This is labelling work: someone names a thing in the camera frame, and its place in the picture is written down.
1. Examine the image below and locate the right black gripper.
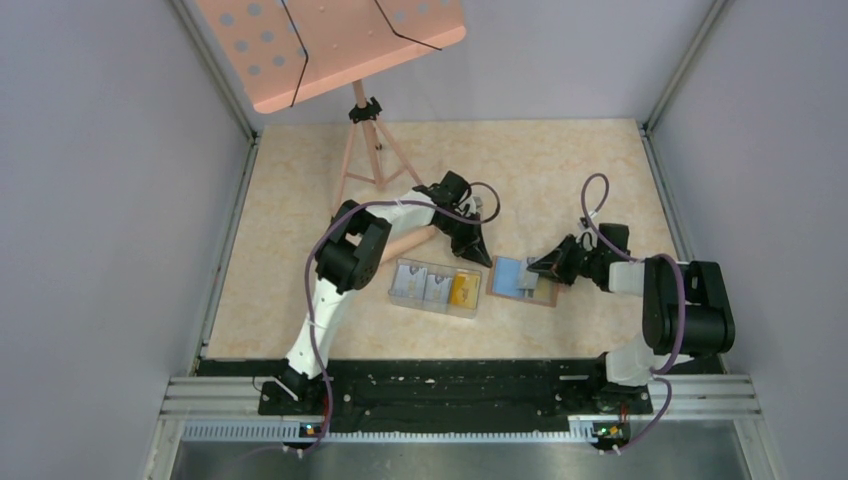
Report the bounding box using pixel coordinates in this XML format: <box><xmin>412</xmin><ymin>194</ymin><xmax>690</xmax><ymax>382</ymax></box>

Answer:
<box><xmin>527</xmin><ymin>234</ymin><xmax>603</xmax><ymax>286</ymax></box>

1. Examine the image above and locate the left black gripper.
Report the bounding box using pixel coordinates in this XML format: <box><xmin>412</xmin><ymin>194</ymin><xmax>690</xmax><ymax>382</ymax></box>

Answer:
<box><xmin>435</xmin><ymin>211</ymin><xmax>492</xmax><ymax>269</ymax></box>

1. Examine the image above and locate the silver credit card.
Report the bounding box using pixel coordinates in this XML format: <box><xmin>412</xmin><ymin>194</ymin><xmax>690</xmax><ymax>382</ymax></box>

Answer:
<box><xmin>516</xmin><ymin>257</ymin><xmax>539</xmax><ymax>292</ymax></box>

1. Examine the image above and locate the brown leather card holder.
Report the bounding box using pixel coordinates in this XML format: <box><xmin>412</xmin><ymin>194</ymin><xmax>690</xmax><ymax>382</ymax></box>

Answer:
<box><xmin>486</xmin><ymin>256</ymin><xmax>558</xmax><ymax>308</ymax></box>

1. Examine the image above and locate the clear plastic card box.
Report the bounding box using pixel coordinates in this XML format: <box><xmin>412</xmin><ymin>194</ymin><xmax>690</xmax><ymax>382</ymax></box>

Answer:
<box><xmin>388</xmin><ymin>258</ymin><xmax>483</xmax><ymax>319</ymax></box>

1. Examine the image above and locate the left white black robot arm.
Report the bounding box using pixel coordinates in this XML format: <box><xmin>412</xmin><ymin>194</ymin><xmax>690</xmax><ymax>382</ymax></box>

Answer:
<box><xmin>275</xmin><ymin>171</ymin><xmax>502</xmax><ymax>414</ymax></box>

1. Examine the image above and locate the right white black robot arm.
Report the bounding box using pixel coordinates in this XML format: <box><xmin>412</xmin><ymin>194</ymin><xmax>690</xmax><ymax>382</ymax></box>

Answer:
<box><xmin>528</xmin><ymin>223</ymin><xmax>735</xmax><ymax>412</ymax></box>

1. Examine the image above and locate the yellow credit card stack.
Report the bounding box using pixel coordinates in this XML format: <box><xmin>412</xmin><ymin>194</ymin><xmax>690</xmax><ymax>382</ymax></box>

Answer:
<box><xmin>449</xmin><ymin>272</ymin><xmax>481</xmax><ymax>310</ymax></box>

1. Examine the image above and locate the grey white credit card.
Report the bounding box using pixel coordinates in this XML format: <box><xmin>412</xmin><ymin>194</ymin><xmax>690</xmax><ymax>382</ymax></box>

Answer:
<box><xmin>390</xmin><ymin>262</ymin><xmax>428</xmax><ymax>300</ymax></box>

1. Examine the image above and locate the pink music stand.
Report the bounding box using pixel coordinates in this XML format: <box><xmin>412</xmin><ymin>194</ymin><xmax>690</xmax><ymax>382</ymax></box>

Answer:
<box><xmin>197</xmin><ymin>1</ymin><xmax>467</xmax><ymax>189</ymax></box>

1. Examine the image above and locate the pink cylindrical handle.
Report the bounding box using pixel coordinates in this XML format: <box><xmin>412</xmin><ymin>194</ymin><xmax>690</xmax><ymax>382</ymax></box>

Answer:
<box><xmin>380</xmin><ymin>226</ymin><xmax>437</xmax><ymax>264</ymax></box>

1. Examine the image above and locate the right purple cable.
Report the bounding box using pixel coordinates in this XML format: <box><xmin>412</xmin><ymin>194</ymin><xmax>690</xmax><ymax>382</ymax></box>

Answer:
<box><xmin>580</xmin><ymin>173</ymin><xmax>688</xmax><ymax>455</ymax></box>

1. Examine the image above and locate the purple cable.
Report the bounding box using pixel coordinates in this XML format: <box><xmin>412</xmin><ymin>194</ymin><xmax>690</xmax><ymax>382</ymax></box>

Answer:
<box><xmin>580</xmin><ymin>173</ymin><xmax>688</xmax><ymax>455</ymax></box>
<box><xmin>303</xmin><ymin>181</ymin><xmax>502</xmax><ymax>457</ymax></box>

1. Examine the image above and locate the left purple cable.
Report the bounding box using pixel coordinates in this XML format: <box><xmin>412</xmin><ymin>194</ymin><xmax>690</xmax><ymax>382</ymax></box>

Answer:
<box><xmin>303</xmin><ymin>181</ymin><xmax>502</xmax><ymax>457</ymax></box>

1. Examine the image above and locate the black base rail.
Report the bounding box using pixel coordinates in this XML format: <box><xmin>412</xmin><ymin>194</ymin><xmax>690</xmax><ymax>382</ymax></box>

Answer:
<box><xmin>258</xmin><ymin>359</ymin><xmax>653</xmax><ymax>434</ymax></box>

